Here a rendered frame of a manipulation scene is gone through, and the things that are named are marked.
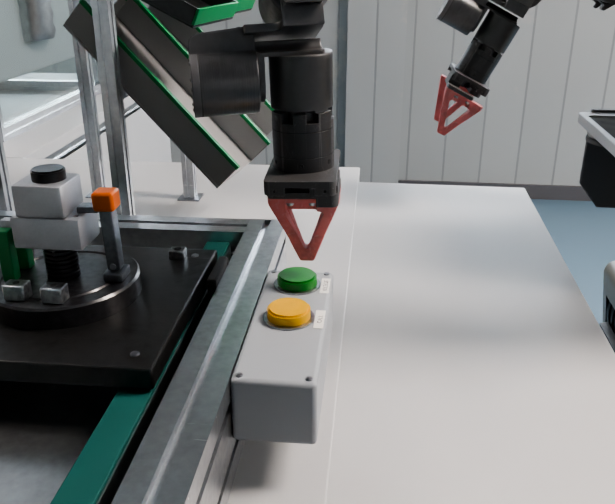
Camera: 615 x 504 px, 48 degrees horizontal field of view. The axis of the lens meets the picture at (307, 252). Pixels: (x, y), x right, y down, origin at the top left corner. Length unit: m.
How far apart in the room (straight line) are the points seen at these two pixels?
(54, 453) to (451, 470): 0.33
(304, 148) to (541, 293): 0.45
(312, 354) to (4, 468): 0.25
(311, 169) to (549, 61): 3.35
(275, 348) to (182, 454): 0.15
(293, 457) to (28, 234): 0.31
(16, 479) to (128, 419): 0.09
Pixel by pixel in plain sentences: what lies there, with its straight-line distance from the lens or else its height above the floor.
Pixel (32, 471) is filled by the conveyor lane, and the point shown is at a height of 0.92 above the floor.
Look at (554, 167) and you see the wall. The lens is 4.08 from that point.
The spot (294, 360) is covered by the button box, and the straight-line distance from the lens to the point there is 0.58.
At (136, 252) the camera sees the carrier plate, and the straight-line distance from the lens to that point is 0.78.
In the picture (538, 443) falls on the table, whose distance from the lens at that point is 0.69.
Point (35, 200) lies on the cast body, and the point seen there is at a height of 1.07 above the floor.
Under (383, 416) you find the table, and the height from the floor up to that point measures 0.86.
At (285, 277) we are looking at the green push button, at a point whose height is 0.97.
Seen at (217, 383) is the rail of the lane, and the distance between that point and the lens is 0.56.
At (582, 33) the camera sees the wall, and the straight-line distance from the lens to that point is 3.96.
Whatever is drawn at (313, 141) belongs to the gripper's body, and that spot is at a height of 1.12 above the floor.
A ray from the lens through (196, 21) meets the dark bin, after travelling 0.88.
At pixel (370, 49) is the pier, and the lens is 3.76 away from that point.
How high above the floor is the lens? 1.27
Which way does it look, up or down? 23 degrees down
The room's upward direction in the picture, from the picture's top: straight up
